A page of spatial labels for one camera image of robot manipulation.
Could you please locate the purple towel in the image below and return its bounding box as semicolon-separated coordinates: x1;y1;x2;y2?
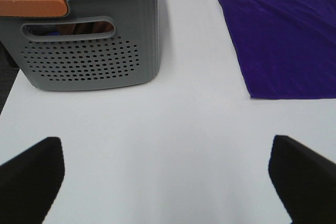
218;0;335;100

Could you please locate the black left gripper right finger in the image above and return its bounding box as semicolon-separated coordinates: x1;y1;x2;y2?
268;135;335;223

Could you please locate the orange basket handle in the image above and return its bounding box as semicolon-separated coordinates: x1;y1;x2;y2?
1;0;68;17

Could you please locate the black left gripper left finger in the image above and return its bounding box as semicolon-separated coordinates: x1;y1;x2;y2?
1;137;65;223

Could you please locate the grey perforated laundry basket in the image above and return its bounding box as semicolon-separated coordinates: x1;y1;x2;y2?
1;0;160;91

